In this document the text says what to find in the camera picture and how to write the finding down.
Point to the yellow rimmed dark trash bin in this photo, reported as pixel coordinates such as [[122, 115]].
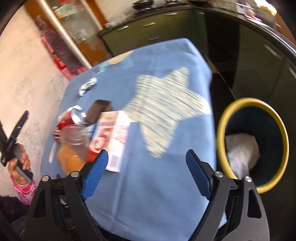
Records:
[[252, 141]]

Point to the blue patterned tablecloth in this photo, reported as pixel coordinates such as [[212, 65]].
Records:
[[164, 88]]

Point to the red white snack bag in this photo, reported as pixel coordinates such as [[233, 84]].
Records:
[[110, 134]]

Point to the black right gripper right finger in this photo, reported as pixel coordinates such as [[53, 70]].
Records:
[[235, 210]]

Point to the silver wrapper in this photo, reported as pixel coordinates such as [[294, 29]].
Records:
[[87, 86]]

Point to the glass sliding door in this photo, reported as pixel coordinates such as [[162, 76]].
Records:
[[78, 26]]

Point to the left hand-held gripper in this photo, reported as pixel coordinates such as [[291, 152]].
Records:
[[9, 145]]

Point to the clear plastic cup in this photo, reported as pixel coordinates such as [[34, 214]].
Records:
[[73, 151]]

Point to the red checked hanging apron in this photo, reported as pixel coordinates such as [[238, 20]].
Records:
[[62, 56]]

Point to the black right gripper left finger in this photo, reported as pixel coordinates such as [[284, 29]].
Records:
[[46, 220]]

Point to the brown plastic food tray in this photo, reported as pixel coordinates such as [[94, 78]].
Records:
[[98, 107]]

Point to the person's left hand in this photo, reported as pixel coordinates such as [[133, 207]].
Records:
[[16, 167]]

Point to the green kitchen cabinets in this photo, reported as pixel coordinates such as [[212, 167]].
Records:
[[252, 59]]

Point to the red soda can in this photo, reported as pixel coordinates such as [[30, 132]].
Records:
[[72, 116]]

